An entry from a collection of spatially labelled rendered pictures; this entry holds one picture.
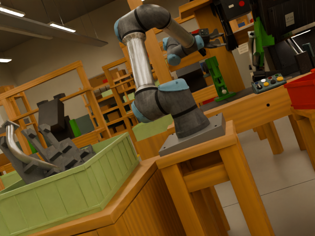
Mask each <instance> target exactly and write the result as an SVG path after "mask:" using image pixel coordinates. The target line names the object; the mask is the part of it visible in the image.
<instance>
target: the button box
mask: <svg viewBox="0 0 315 236"><path fill-rule="evenodd" d="M278 75H279V76H277V77H275V75H273V76H271V77H272V79H268V78H265V81H264V82H262V81H261V80H260V81H257V82H259V83H258V84H255V83H252V86H253V91H254V93H255V94H260V93H263V92H265V91H268V90H271V89H274V88H276V87H279V86H281V85H284V84H286V83H287V81H286V80H285V78H284V77H283V76H282V75H281V73H278ZM278 77H283V80H282V81H277V78H278ZM271 80H275V81H276V82H275V83H273V84H272V83H271V82H270V81H271ZM265 82H268V83H269V85H268V86H264V83H265ZM257 85H262V88H261V89H258V88H257Z"/></svg>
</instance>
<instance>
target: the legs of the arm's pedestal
mask: <svg viewBox="0 0 315 236"><path fill-rule="evenodd" d="M236 137H237V144H234V145H231V146H228V147H225V148H222V149H219V150H216V151H213V152H210V153H207V154H204V155H201V156H198V157H195V158H192V159H189V160H186V161H183V162H180V163H177V164H174V165H171V166H168V167H165V168H162V169H160V170H161V172H162V175H163V177H164V180H165V182H166V185H167V187H168V190H169V192H170V195H171V197H172V200H173V202H174V205H175V207H176V210H177V212H178V215H179V217H180V220H181V223H182V225H183V228H184V230H185V232H186V235H187V236H221V233H220V231H219V228H218V225H217V223H216V220H215V218H214V215H213V213H212V210H211V207H210V205H209V203H208V200H207V197H206V195H205V192H204V190H203V189H204V188H207V187H210V186H213V185H217V184H220V183H223V182H227V181H231V184H232V187H233V190H234V192H235V195H236V197H237V200H238V203H239V205H240V208H241V210H242V213H243V215H244V218H245V221H246V223H247V226H248V229H249V231H250V234H251V236H275V234H274V231H273V228H272V226H271V223H270V220H269V218H268V215H267V213H266V210H265V207H264V205H263V202H262V199H261V196H260V194H259V191H258V189H257V186H256V184H255V181H254V178H253V175H252V173H251V170H250V167H249V165H248V162H247V160H246V157H245V154H244V152H243V149H242V146H241V144H240V141H239V138H238V135H237V134H236Z"/></svg>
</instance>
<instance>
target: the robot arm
mask: <svg viewBox="0 0 315 236"><path fill-rule="evenodd" d="M152 28H157V29H159V30H163V31H164V32H165V33H166V34H168V35H169V36H170V37H166V38H163V48H164V50H165V51H167V60H168V63H169V64H170V65H171V66H177V65H179V64H180V62H181V59H182V58H184V57H186V56H188V55H189V54H191V53H194V52H195V51H199V53H200V54H201V55H202V56H203V57H204V56H205V55H206V50H205V49H204V48H208V49H213V48H218V47H221V46H224V45H226V44H225V43H222V44H221V42H220V40H219V38H218V37H221V36H223V35H224V33H219V32H218V29H214V30H213V32H212V33H210V34H209V29H208V28H206V29H199V31H198V32H197V33H194V34H192V33H191V32H188V31H187V30H185V29H184V28H183V27H182V26H181V25H180V24H179V23H177V22H176V21H175V20H174V19H173V18H172V17H171V14H170V12H168V11H167V10H166V9H165V8H163V7H161V6H158V5H154V4H143V5H140V6H138V7H137V8H135V9H134V10H132V11H131V12H129V13H127V14H126V15H124V16H122V17H121V18H120V19H118V20H117V21H116V23H115V25H114V31H115V34H116V36H117V38H118V40H119V41H120V42H121V43H123V44H124V45H125V46H127V51H128V55H129V59H130V64H131V67H132V72H133V76H134V81H135V86H136V92H135V94H134V95H135V100H134V101H133V102H132V104H131V108H132V111H133V113H134V115H135V116H136V118H137V119H138V120H139V121H141V122H142V123H149V122H153V121H155V120H157V119H159V118H162V117H164V116H166V115H169V114H171V116H172V118H173V120H174V126H175V133H176V135H177V138H178V139H180V138H184V137H187V136H190V135H192V134H194V133H196V132H198V131H200V130H202V129H204V128H205V127H207V126H208V125H209V124H210V122H209V120H208V118H207V117H206V116H205V115H204V114H203V113H202V112H201V111H200V109H199V108H198V106H197V104H196V102H195V100H194V98H193V96H192V93H191V91H190V89H189V86H188V85H187V83H186V81H185V80H184V79H182V78H180V79H176V80H173V81H169V82H166V83H164V84H161V85H159V86H158V87H157V86H155V83H154V79H153V75H152V71H151V67H150V62H149V58H148V54H147V51H146V47H145V43H144V42H145V40H146V33H145V32H147V31H148V30H150V29H152ZM214 38H216V39H215V41H210V39H211V40H213V39H214Z"/></svg>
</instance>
